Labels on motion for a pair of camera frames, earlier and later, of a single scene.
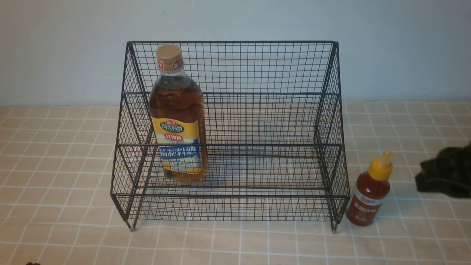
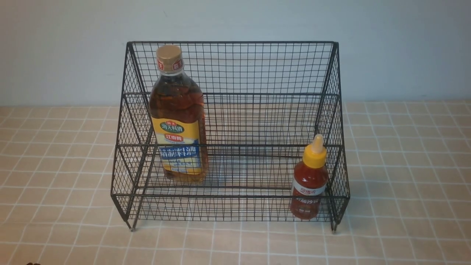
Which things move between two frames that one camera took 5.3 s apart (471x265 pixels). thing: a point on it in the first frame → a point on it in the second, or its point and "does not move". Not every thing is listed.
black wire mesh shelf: (230, 130) does not move
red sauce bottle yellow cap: (371, 187) → (310, 181)
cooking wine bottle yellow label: (178, 119) does not move
